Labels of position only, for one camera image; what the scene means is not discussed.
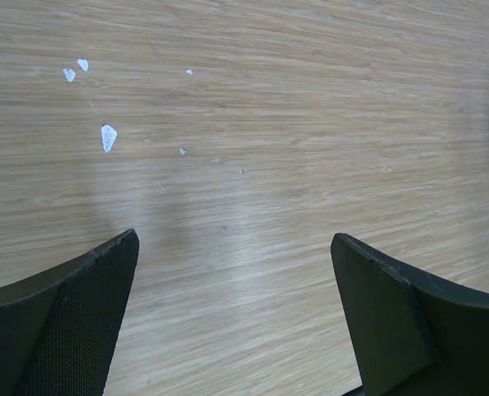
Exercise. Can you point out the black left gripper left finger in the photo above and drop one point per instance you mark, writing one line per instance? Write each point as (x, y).
(59, 327)

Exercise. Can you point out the large white paper scrap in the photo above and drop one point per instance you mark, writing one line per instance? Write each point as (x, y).
(108, 137)

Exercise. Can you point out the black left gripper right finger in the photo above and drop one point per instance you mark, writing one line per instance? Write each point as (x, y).
(413, 333)

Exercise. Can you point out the white paper scrap upper left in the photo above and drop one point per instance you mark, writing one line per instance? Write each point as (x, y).
(69, 74)

